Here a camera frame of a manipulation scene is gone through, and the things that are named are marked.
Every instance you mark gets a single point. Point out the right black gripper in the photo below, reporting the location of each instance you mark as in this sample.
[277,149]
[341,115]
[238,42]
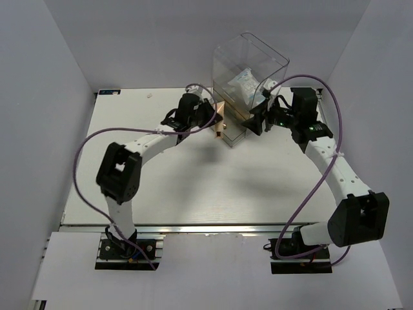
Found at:
[255,123]

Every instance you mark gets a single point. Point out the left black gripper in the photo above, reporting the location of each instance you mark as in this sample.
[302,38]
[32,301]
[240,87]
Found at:
[206,106]

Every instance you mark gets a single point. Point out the beige foundation tube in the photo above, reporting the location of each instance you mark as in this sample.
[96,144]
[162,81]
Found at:
[220,125]

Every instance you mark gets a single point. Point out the cotton pad pack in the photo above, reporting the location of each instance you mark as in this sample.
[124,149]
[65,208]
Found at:
[246,83]

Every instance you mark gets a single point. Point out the clear acrylic organizer box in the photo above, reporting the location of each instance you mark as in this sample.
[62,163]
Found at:
[241,69]

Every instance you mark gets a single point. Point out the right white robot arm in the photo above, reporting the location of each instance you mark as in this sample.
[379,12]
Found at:
[361,213]

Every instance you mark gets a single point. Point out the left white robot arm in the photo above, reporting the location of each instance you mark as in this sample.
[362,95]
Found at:
[119,174]

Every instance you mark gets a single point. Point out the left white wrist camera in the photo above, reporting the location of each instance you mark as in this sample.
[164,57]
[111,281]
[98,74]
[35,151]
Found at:
[194,89]

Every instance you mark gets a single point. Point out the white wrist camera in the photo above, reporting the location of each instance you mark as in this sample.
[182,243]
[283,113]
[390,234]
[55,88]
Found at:
[270,89]
[194,89]

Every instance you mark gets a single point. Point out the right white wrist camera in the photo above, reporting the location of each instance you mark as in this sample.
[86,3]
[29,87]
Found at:
[270,89]

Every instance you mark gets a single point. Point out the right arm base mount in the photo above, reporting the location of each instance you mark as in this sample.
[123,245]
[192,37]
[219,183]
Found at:
[302,259]

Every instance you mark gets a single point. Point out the aluminium table front rail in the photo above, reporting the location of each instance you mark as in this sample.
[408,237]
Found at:
[199,228]

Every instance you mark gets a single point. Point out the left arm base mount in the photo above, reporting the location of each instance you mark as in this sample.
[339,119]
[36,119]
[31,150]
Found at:
[114,254]

